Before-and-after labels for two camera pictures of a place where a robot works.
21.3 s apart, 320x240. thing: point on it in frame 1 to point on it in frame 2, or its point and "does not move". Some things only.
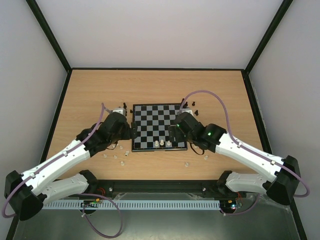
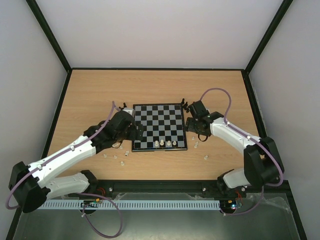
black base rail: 187,186 does not move
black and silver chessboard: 152,121 does not move
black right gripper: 176,132 to 190,124
